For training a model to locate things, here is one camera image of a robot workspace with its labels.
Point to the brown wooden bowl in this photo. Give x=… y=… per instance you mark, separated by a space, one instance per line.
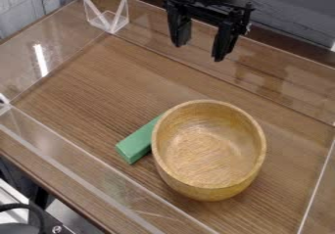
x=210 y=148

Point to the clear acrylic tray enclosure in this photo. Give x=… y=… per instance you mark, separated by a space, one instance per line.
x=82 y=88

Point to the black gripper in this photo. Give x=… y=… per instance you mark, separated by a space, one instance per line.
x=213 y=12

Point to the clear acrylic corner bracket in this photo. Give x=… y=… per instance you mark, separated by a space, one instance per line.
x=108 y=21

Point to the green rectangular block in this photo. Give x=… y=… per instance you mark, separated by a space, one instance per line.
x=135 y=146

